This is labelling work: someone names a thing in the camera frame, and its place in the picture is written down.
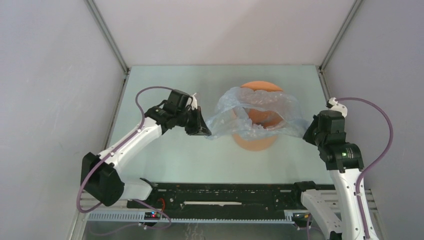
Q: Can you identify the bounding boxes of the orange trash bin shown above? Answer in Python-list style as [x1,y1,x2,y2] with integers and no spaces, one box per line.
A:
[231,80,286,153]

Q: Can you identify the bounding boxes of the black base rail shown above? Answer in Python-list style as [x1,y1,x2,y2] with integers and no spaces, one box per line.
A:
[144,181,335,220]

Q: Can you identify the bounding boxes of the blue plastic trash bag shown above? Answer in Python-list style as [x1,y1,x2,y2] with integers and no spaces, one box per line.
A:
[206,87,309,141]

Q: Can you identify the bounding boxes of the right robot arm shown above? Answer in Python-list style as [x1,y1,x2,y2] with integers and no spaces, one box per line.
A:
[290,110,379,240]

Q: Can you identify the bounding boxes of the white slotted cable duct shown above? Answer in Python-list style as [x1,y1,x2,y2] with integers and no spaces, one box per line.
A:
[87,210,294,224]

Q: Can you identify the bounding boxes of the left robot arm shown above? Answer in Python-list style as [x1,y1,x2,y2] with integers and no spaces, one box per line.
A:
[76,88,212,208]

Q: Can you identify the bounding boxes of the aluminium frame post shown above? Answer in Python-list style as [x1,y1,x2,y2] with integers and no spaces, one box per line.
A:
[319,0,364,73]
[84,0,130,75]

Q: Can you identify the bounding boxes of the right circuit board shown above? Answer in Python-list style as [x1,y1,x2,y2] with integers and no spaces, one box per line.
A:
[291,212,313,222]

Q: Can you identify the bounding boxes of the circuit board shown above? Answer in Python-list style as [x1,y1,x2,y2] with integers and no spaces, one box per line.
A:
[291,212,313,222]
[143,211,162,220]

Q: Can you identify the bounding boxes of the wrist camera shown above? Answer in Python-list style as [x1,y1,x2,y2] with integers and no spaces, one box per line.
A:
[326,97,348,118]
[186,93,199,111]

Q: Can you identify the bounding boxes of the left circuit board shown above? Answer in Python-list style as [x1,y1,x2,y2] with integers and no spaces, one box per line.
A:
[143,211,162,220]

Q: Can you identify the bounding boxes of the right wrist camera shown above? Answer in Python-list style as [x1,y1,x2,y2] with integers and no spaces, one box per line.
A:
[326,97,348,118]

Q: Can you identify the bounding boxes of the right aluminium frame post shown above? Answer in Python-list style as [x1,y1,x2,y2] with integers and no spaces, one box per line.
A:
[319,0,364,73]

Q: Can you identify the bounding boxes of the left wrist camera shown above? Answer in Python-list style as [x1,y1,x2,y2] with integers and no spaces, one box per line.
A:
[186,93,199,111]

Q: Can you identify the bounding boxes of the left aluminium frame post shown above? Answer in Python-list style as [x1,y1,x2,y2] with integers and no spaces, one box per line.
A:
[84,0,130,75]

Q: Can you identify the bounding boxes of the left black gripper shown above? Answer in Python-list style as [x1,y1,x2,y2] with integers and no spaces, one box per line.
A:
[175,106,211,137]

